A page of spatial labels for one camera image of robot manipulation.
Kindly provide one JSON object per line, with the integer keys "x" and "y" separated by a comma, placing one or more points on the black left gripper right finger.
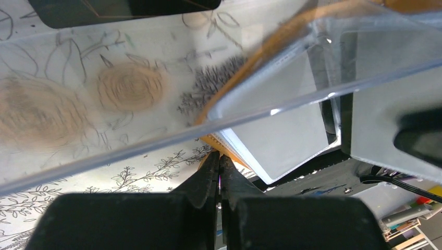
{"x": 253, "y": 220}

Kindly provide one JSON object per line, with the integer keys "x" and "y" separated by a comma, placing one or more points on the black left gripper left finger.
{"x": 184, "y": 218}

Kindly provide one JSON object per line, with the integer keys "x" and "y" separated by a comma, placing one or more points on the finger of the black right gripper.
{"x": 419, "y": 135}

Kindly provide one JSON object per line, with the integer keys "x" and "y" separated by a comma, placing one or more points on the orange leather card holder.
{"x": 283, "y": 107}

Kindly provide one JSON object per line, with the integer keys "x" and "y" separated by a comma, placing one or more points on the clear acrylic card box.
{"x": 90, "y": 84}

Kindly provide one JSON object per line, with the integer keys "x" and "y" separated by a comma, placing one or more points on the black credit card stack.
{"x": 59, "y": 14}

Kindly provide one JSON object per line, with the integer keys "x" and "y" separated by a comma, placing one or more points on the floral patterned table mat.
{"x": 103, "y": 172}

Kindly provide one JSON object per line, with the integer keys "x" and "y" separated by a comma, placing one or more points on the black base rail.
{"x": 326, "y": 176}

